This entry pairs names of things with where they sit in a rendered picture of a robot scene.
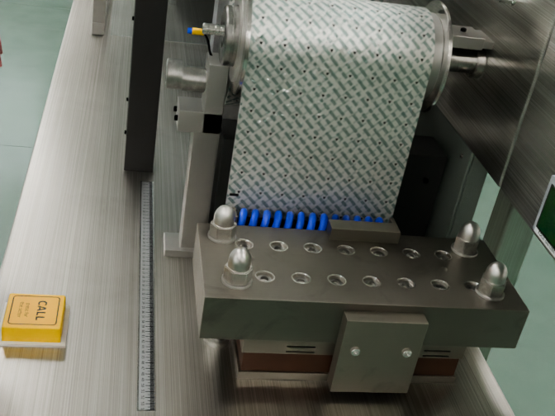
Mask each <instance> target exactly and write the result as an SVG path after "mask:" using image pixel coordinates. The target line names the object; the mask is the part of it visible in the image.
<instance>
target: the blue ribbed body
mask: <svg viewBox="0 0 555 416"><path fill-rule="evenodd" d="M305 218H306V216H305V213H304V212H299V213H298V215H297V220H294V214H293V212H292V211H288V212H287V215H286V219H283V218H282V212H281V211H280V210H277V211H276V212H275V216H274V218H271V211H270V210H265V211H264V212H263V217H259V210H258V209H253V210H252V213H251V216H248V210H247V209H245V208H242V209H241V210H240V215H237V221H236V223H237V225H245V226H258V227H273V228H286V229H313V230H326V228H327V224H328V215H327V214H326V213H323V214H321V215H320V220H316V213H313V212H311V213H310V214H309V220H305ZM331 219H332V220H339V216H338V215H337V214H333V215H332V216H331ZM342 220H350V216H349V215H344V216H343V218H342ZM353 220H354V221H361V217H360V216H359V215H356V216H354V218H353ZM364 221H367V222H372V218H371V216H367V217H365V219H364ZM375 222H380V223H383V218H382V217H377V218H376V219H375Z"/></svg>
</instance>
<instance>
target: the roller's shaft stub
mask: <svg viewBox="0 0 555 416"><path fill-rule="evenodd" d="M485 66H486V51H485V49H482V50H470V49H463V48H455V47H453V49H452V57H451V63H450V67H449V71H451V72H459V73H466V75H467V76H468V77H469V78H479V77H480V76H481V75H482V73H483V71H484V68H485Z"/></svg>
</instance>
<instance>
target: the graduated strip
mask: <svg viewBox="0 0 555 416"><path fill-rule="evenodd" d="M136 411H146V412H156V375H155V303H154V182H145V181H140V260H139V309H138V357H137V407H136Z"/></svg>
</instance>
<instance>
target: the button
mask: <svg viewBox="0 0 555 416"><path fill-rule="evenodd" d="M65 301H66V298H65V295H36V294H16V293H11V294H10V295H9V298H8V302H7V308H6V311H5V315H4V318H3V322H2V340H3V341H13V342H41V343H60V341H61V336H62V330H63V324H64V313H65Z"/></svg>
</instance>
